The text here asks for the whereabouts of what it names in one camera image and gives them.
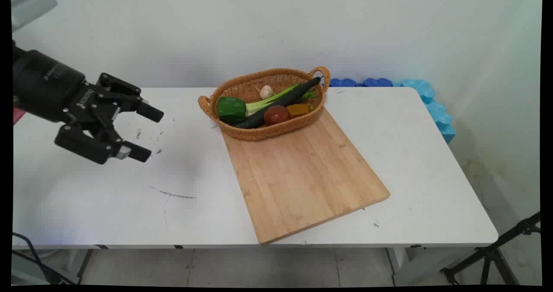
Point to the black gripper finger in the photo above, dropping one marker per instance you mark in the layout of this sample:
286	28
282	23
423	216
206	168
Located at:
86	147
125	97

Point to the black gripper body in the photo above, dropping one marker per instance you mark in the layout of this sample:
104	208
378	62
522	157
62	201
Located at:
47	84

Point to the dark green cucumber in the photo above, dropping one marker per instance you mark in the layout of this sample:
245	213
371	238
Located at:
281	102

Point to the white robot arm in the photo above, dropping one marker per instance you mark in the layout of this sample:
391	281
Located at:
28	4

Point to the pink box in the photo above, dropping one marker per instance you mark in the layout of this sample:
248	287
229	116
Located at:
18	115

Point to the green bell pepper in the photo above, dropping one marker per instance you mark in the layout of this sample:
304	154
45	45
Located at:
231	109

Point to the white table leg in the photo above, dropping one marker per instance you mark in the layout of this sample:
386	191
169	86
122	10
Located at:
80	264
414	266

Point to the woven wicker basket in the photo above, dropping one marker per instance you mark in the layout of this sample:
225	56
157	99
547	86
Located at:
250	87

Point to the green leek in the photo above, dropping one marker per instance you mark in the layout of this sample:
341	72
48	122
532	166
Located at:
259	105

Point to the white garlic bulb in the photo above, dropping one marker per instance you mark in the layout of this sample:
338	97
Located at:
267	92

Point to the red tomato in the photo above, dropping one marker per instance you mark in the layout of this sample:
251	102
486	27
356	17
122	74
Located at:
276	115

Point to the yellow bell pepper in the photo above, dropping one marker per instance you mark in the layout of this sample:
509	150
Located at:
299	110

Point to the bamboo cutting board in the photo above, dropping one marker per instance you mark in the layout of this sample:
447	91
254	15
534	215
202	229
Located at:
302	179

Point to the light blue foam mat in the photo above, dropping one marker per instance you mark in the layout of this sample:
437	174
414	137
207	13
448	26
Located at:
436	110

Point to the black tripod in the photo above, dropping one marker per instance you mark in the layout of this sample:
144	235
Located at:
488	254

